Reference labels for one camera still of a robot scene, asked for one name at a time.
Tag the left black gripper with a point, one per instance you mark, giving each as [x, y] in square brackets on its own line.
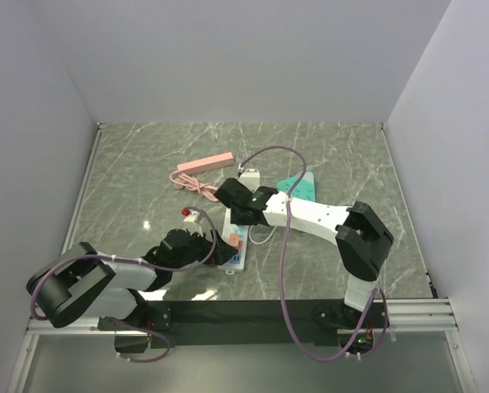
[224, 252]

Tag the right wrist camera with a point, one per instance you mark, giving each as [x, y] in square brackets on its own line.
[250, 178]

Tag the white multicolour power strip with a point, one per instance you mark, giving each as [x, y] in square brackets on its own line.
[236, 263]

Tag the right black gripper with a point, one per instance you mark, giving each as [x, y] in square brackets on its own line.
[234, 219]

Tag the pink power strip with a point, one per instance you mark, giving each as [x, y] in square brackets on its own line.
[206, 164]

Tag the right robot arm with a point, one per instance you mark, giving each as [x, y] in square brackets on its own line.
[361, 237]

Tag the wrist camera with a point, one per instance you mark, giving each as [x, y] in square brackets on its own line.
[192, 221]
[250, 178]

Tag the black base bar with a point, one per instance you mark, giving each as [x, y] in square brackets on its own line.
[233, 322]

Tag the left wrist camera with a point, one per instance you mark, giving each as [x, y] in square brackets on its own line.
[192, 221]

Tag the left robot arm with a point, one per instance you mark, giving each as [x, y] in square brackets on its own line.
[83, 282]

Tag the teal triangular socket adapter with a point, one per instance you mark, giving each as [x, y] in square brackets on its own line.
[305, 189]

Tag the pink charger plug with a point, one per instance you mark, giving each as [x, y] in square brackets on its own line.
[235, 241]

